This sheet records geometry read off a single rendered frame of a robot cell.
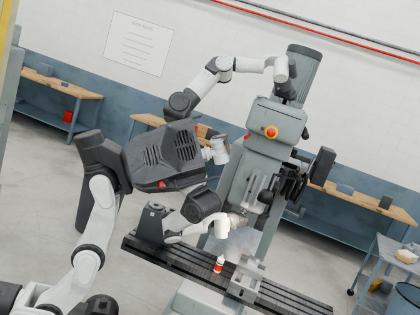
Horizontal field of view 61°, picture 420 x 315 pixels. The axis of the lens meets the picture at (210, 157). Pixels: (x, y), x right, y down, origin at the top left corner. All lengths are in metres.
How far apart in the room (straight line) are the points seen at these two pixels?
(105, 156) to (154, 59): 5.20
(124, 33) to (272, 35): 2.62
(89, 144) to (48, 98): 6.19
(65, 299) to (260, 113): 1.21
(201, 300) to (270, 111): 1.02
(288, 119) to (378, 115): 4.60
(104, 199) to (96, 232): 0.18
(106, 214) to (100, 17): 5.85
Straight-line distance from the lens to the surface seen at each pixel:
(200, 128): 5.80
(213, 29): 6.35
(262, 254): 2.48
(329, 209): 6.36
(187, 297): 1.99
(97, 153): 1.49
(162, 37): 6.60
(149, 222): 2.12
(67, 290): 1.80
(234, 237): 2.40
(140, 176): 1.39
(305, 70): 2.06
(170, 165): 1.35
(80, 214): 3.86
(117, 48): 6.93
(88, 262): 1.65
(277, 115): 1.67
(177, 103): 1.52
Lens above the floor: 1.93
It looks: 13 degrees down
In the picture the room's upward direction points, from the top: 19 degrees clockwise
